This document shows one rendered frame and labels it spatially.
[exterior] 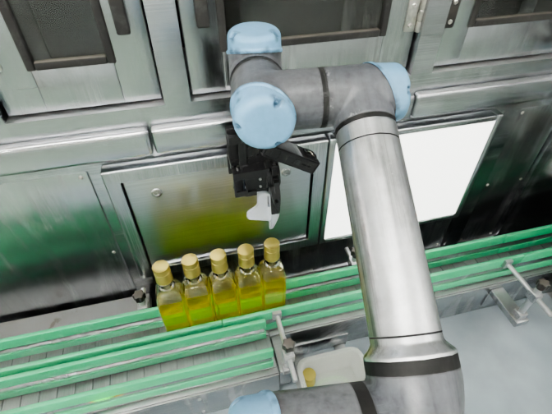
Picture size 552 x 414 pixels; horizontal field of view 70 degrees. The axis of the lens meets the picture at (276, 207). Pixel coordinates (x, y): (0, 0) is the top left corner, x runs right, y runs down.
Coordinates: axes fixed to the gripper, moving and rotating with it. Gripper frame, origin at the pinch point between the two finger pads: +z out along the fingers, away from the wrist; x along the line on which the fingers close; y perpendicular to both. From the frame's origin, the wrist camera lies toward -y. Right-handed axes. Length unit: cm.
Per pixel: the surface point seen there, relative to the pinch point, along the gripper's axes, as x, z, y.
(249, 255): 1.9, 9.3, 5.2
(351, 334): 6, 46, -21
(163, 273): 2.0, 9.4, 22.8
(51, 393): 7, 37, 53
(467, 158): -12, 5, -54
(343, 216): -11.9, 18.2, -22.2
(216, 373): 13.6, 33.7, 16.3
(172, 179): -12.4, -2.2, 17.9
